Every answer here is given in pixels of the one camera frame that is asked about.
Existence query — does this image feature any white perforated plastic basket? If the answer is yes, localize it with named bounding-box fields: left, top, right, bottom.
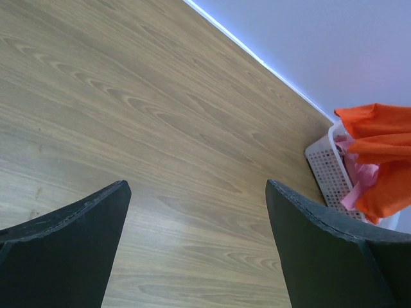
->
left=304, top=119, right=401, bottom=231

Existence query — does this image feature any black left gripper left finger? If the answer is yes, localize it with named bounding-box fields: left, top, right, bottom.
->
left=1, top=180, right=131, bottom=307

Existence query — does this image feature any pink t shirt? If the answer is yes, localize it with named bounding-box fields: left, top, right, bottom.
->
left=334, top=135, right=380, bottom=211

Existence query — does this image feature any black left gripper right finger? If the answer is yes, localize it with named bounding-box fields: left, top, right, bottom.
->
left=265, top=180, right=410, bottom=307

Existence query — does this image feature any orange t shirt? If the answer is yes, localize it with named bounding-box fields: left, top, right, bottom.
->
left=335, top=103, right=410, bottom=224

